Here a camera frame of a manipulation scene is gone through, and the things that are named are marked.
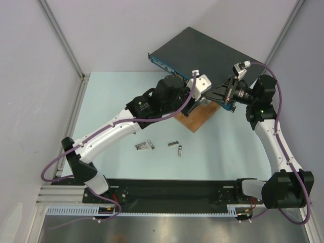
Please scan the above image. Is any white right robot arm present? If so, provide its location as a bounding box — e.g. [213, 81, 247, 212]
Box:
[203, 75, 314, 209]

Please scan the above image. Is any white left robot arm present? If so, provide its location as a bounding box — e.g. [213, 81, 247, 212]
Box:
[61, 72, 211, 203]

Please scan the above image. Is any wooden base board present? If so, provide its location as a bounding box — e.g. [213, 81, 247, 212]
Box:
[175, 102, 221, 133]

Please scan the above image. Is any SFP module centre upright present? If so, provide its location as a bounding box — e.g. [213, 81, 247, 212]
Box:
[177, 145, 182, 157]

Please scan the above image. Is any silver SFP module on pair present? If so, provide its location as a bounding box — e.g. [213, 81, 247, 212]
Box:
[135, 142, 146, 148]

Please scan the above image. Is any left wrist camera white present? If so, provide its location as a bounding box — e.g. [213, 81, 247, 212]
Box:
[192, 74, 212, 101]

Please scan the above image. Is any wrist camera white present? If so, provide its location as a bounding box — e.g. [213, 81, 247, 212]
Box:
[192, 74, 212, 101]
[232, 61, 251, 81]

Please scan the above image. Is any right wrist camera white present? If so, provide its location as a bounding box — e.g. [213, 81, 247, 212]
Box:
[232, 61, 251, 81]

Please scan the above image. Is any black blue network switch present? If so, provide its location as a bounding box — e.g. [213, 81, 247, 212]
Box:
[147, 26, 267, 112]

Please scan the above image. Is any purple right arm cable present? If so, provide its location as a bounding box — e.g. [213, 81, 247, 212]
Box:
[237, 60, 313, 225]

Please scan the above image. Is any aluminium frame post left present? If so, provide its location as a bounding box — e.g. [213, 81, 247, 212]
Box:
[36, 0, 89, 82]

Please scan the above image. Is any aluminium frame post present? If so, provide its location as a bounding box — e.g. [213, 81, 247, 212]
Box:
[264, 0, 306, 65]
[36, 0, 89, 82]

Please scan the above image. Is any aluminium frame post right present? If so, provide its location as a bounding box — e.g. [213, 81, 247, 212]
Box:
[264, 0, 306, 65]

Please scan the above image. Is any grey slotted cable duct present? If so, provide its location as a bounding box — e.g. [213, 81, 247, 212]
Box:
[47, 205, 254, 217]

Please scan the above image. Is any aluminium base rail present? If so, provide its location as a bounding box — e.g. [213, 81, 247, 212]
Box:
[36, 185, 85, 206]

